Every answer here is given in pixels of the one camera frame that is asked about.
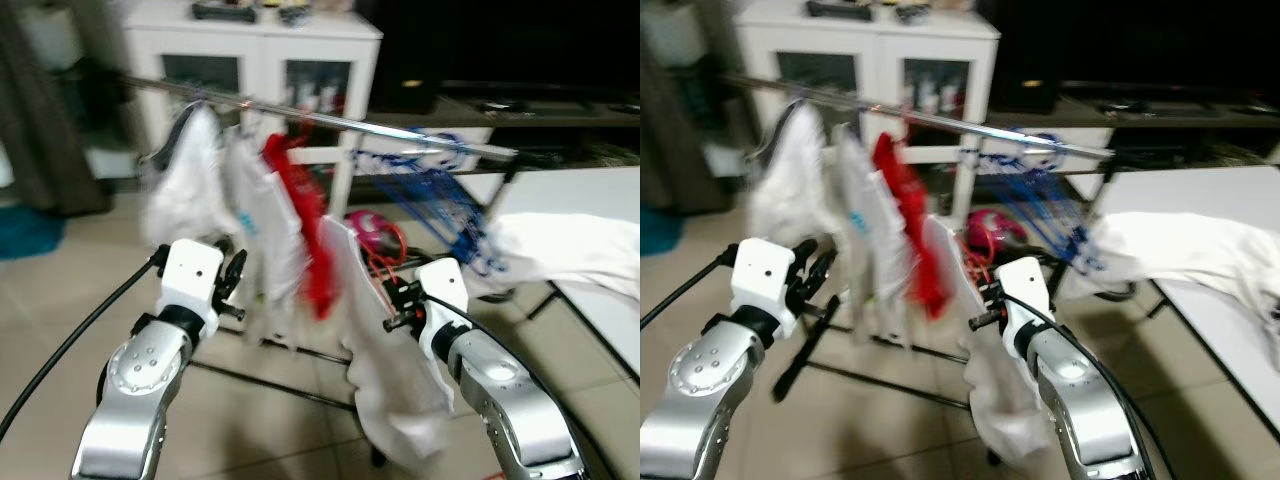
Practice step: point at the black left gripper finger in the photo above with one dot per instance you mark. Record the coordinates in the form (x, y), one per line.
(828, 265)
(241, 264)
(226, 264)
(806, 255)

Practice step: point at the red plastic hanger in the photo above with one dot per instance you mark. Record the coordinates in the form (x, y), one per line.
(385, 260)
(975, 270)

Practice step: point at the white t-shirt dark print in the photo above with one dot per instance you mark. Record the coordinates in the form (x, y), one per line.
(385, 380)
(1000, 420)

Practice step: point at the blue plastic hanger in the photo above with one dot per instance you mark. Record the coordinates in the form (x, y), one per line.
(420, 190)
(470, 230)
(1030, 190)
(1075, 230)

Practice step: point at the white shirt blue print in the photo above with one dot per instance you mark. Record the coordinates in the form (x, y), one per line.
(265, 220)
(870, 230)

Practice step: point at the plain red shirt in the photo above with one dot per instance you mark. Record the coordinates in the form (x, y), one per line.
(915, 230)
(305, 230)

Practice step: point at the pink vacuum cleaner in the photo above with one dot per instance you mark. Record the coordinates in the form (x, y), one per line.
(995, 232)
(365, 230)

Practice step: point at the teal floor mat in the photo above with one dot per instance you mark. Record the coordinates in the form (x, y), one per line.
(652, 232)
(25, 235)

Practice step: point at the white crumpled cloth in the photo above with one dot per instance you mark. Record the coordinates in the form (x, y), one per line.
(1180, 250)
(570, 250)

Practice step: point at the grey curtain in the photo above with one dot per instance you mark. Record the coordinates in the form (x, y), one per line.
(670, 130)
(40, 120)

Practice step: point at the grey table black legs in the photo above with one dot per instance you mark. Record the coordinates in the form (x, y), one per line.
(1200, 190)
(580, 190)

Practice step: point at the white glass-door cabinet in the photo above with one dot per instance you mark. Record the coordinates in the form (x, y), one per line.
(250, 40)
(870, 40)

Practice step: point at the black television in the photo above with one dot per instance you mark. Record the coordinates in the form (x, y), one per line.
(1130, 40)
(500, 40)

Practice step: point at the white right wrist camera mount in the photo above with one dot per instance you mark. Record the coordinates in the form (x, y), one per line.
(442, 290)
(1020, 290)

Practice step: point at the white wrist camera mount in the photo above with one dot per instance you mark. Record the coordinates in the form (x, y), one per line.
(765, 275)
(442, 290)
(190, 272)
(1020, 290)

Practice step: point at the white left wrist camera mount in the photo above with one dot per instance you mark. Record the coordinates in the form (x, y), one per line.
(190, 272)
(765, 275)

